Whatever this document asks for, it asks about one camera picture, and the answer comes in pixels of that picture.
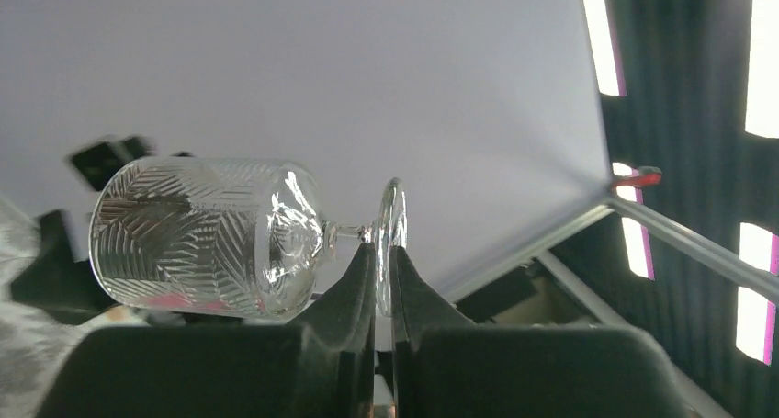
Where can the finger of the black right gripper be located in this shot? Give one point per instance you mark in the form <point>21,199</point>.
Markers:
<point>445,365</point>

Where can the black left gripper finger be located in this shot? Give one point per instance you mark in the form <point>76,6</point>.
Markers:
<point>319,364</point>

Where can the clear wine glass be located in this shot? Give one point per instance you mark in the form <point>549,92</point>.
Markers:
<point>239,238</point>

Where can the ceiling light panels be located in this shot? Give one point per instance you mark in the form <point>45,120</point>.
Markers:
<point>690,87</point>

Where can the metal frame pole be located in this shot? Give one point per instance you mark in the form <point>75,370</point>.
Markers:
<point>698,247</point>

